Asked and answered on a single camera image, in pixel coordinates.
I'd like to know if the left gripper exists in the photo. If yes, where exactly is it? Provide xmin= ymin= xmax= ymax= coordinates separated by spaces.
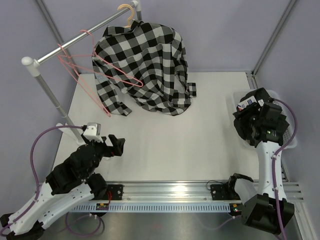
xmin=82 ymin=133 xmax=125 ymax=178

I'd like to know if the pink wire hanger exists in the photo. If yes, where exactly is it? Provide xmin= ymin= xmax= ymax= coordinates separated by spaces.
xmin=57 ymin=43 xmax=111 ymax=118
xmin=73 ymin=29 xmax=144 ymax=88

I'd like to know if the black pinstripe shirt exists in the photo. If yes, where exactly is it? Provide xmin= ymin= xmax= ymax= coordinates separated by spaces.
xmin=233 ymin=87 xmax=290 ymax=147

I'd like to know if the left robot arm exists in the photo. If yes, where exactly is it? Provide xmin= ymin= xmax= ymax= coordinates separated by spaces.
xmin=0 ymin=134 xmax=125 ymax=240

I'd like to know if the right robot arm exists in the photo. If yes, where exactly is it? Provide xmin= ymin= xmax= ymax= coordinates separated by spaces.
xmin=226 ymin=102 xmax=295 ymax=237

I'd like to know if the black white checkered shirt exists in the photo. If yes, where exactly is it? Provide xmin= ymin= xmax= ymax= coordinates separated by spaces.
xmin=92 ymin=20 xmax=197 ymax=116

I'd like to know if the beige wooden hanger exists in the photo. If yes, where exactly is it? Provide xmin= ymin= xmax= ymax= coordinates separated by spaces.
xmin=116 ymin=3 xmax=135 ymax=29

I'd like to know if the white plastic basket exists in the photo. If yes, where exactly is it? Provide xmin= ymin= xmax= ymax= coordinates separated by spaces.
xmin=232 ymin=90 xmax=297 ymax=149

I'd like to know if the metal clothes rack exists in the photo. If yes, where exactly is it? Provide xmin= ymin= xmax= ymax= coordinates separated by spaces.
xmin=19 ymin=0 xmax=143 ymax=146

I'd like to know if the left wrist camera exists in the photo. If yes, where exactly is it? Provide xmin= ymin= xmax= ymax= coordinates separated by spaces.
xmin=82 ymin=122 xmax=103 ymax=143

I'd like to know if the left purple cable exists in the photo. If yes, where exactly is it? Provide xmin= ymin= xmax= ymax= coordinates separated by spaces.
xmin=0 ymin=126 xmax=108 ymax=237

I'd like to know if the white slotted cable duct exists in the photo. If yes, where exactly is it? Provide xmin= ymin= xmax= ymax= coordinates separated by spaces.
xmin=71 ymin=202 xmax=231 ymax=213

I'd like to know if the aluminium mounting rail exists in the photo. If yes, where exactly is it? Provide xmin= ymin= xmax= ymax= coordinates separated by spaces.
xmin=37 ymin=181 xmax=305 ymax=202

